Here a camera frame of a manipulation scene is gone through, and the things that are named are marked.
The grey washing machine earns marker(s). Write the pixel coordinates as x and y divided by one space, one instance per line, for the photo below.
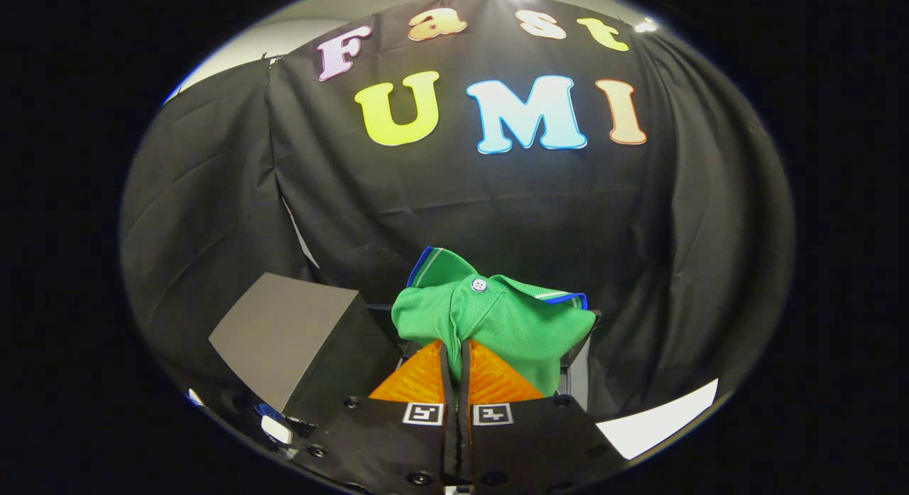
578 381

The black backdrop cloth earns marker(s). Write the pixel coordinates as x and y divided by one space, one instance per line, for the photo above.
461 211

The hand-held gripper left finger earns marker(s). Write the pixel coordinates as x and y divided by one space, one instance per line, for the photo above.
398 438

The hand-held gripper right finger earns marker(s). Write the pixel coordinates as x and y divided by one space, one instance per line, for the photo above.
525 438

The white flat sheet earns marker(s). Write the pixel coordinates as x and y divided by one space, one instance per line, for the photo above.
660 420

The ceiling light panel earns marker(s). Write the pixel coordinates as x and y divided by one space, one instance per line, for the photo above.
645 26

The green polo shirt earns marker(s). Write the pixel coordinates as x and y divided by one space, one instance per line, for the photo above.
497 324

